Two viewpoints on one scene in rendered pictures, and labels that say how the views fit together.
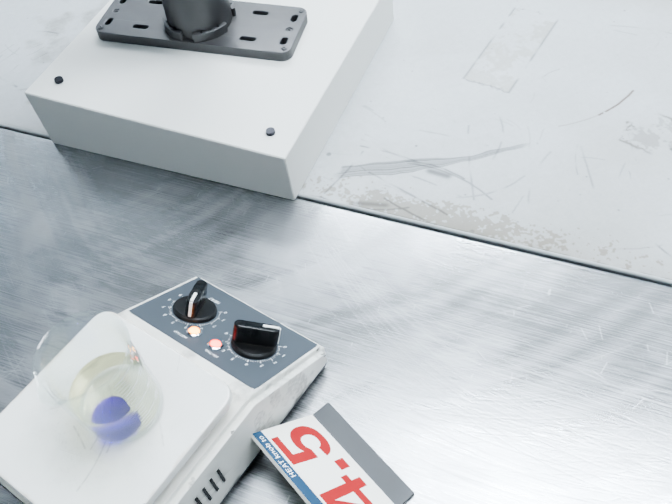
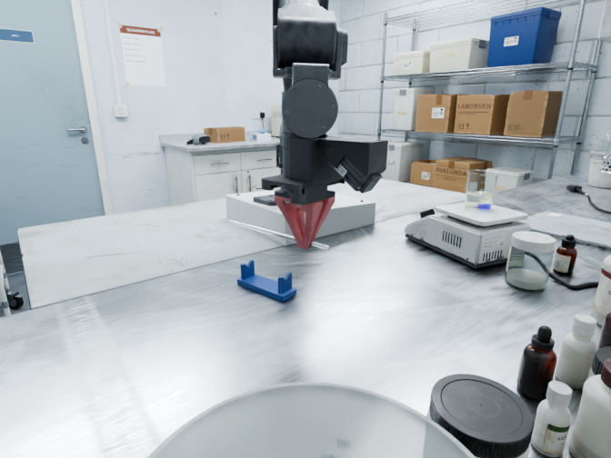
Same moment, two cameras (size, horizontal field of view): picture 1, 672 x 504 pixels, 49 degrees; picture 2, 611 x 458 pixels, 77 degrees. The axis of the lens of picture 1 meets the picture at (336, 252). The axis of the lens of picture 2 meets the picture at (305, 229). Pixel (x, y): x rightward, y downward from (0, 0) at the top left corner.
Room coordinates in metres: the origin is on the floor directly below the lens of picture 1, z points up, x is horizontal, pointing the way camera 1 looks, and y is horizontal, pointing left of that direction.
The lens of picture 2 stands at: (0.26, 0.93, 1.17)
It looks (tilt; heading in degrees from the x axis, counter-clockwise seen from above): 17 degrees down; 292
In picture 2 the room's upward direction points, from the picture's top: straight up
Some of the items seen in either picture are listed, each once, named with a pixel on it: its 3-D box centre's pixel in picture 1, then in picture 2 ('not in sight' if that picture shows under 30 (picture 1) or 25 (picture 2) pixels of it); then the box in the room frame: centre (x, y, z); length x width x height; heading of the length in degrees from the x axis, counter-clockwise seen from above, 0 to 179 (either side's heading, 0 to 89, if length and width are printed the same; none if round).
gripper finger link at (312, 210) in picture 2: not in sight; (309, 214); (0.44, 0.46, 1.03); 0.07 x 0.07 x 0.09; 74
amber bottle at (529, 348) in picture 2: not in sight; (538, 359); (0.17, 0.55, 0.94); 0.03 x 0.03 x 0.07
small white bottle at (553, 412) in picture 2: not in sight; (553, 418); (0.17, 0.62, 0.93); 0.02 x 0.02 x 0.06
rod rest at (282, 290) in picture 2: not in sight; (265, 278); (0.52, 0.45, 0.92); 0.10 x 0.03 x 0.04; 164
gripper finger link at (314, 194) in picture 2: not in sight; (300, 216); (0.45, 0.48, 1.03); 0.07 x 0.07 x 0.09; 74
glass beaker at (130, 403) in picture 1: (100, 385); (482, 189); (0.22, 0.15, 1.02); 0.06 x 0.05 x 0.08; 150
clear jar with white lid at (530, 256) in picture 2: not in sight; (529, 260); (0.14, 0.27, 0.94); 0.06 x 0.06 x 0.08
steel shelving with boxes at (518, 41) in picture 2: not in sight; (465, 138); (0.27, -2.32, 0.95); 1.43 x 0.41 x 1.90; 150
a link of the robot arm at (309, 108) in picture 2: not in sight; (311, 79); (0.43, 0.50, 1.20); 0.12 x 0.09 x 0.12; 115
